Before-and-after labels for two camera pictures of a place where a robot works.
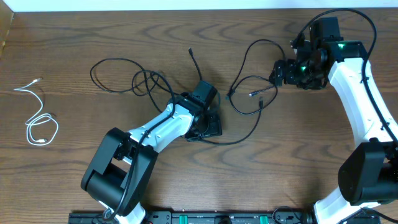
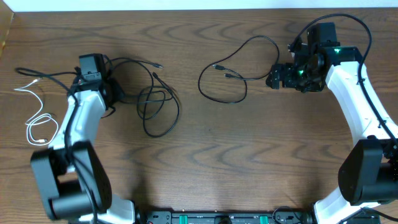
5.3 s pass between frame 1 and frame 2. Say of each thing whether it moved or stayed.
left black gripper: moved
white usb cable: moved
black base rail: stayed
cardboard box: stayed
